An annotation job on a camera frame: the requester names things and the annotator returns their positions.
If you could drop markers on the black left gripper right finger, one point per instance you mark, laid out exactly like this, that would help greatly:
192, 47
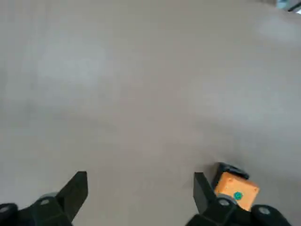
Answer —
207, 202

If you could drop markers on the orange button box lid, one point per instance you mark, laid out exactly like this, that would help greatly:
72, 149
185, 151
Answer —
235, 186

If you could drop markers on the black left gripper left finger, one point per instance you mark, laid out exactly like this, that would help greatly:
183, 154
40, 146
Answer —
68, 200

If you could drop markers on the black button box base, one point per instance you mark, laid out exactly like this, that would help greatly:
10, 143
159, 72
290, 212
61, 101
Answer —
231, 170

